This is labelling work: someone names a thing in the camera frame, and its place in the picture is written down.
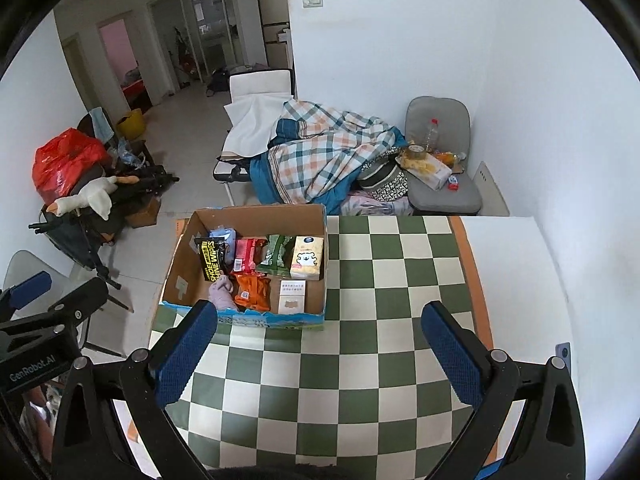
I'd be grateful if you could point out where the orange snack bag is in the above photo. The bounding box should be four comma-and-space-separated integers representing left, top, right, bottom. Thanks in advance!
232, 273, 270, 312

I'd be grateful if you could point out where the black yellow snack bag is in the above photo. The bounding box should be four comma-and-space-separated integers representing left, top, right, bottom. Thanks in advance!
195, 237, 229, 283

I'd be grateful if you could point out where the yellow snack box on chair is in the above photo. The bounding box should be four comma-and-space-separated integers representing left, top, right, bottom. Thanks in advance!
396, 151, 452, 191

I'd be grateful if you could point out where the light blue wipes pack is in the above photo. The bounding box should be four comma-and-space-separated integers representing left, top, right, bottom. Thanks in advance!
209, 226, 236, 266

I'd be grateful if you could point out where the plaid quilt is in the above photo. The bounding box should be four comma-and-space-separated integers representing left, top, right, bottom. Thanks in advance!
262, 99, 407, 212

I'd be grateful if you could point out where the cardboard box blue exterior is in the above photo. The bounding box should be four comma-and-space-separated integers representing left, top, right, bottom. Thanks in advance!
160, 205, 328, 328

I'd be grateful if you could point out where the red plastic bag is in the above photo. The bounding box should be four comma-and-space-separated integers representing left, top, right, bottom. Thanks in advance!
32, 128, 112, 205

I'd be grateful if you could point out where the white tissue packet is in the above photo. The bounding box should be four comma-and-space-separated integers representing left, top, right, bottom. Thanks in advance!
278, 280, 306, 315

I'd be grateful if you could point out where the pink plush toy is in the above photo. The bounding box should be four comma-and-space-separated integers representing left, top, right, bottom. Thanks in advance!
207, 274, 238, 312

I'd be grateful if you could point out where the white goose plush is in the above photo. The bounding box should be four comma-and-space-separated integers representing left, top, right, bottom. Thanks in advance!
46, 176, 140, 221

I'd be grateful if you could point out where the yellow bucket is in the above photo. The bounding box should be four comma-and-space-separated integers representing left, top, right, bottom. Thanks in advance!
116, 108, 146, 141

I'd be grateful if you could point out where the green white checkered tablecloth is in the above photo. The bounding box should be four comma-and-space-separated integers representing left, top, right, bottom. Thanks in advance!
167, 217, 474, 479

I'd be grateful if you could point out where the white folding chair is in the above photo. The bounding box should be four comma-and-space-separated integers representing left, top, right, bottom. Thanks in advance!
213, 70, 294, 206

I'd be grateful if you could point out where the green snack bag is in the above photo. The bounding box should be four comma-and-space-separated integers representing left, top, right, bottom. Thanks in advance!
256, 234, 294, 278

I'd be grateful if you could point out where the blue phone on table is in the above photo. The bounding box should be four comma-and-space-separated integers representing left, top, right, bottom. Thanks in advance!
555, 341, 572, 372

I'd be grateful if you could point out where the grey cushioned chair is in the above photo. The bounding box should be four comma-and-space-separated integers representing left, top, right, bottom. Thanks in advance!
405, 96, 483, 216

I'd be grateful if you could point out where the red snack bag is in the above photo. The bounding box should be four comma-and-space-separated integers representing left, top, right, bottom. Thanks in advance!
232, 237, 267, 274

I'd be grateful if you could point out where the yellow tissue pack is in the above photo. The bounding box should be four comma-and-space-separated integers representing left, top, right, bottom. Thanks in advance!
290, 235, 324, 281

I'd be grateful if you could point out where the clear plastic bottle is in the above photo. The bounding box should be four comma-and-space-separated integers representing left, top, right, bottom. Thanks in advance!
425, 118, 439, 153

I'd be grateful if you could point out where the zebra pattern cushion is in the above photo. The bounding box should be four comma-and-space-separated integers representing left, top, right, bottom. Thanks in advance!
357, 156, 408, 202

